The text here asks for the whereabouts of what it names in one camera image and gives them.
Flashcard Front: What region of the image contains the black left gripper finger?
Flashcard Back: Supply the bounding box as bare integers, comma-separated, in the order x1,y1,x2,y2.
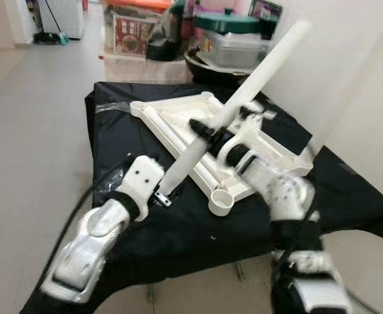
154,185,179,208

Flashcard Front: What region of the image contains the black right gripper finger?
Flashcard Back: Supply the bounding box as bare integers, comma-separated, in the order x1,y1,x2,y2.
190,119,217,140

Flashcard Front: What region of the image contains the white plastic table top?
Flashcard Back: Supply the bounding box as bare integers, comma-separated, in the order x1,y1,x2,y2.
129,92,316,217

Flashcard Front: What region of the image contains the black tablecloth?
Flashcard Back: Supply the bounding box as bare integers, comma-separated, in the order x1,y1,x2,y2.
21,78,383,314

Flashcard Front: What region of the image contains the black wok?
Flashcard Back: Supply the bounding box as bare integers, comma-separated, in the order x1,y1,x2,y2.
183,47,257,86

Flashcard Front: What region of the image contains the clear plastic container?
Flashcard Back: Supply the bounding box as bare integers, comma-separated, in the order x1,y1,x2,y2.
201,31,274,69

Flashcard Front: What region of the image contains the beige cloth covered bench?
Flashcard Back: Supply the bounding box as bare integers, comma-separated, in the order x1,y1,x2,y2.
100,52,189,84

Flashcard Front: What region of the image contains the clear tape strip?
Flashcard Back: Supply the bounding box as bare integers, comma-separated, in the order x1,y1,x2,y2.
96,101,134,113

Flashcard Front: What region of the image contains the black plastic bag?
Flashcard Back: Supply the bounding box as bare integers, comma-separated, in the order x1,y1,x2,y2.
145,3,192,63

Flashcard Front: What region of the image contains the green pot lid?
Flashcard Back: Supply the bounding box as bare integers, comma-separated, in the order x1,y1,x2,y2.
193,10,263,35

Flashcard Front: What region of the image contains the orange lid storage box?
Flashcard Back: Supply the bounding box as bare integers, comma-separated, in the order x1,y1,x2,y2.
106,0,172,58

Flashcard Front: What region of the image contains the dark printed carton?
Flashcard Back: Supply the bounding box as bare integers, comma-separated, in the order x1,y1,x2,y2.
250,0,282,22

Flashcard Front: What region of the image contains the white appliance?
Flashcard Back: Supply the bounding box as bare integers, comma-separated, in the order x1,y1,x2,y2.
37,0,86,40

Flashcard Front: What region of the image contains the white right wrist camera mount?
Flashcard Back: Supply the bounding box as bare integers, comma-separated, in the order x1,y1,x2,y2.
216,105,276,169

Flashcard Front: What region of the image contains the long handle mop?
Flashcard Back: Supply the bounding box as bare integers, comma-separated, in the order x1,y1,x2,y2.
33,0,69,45

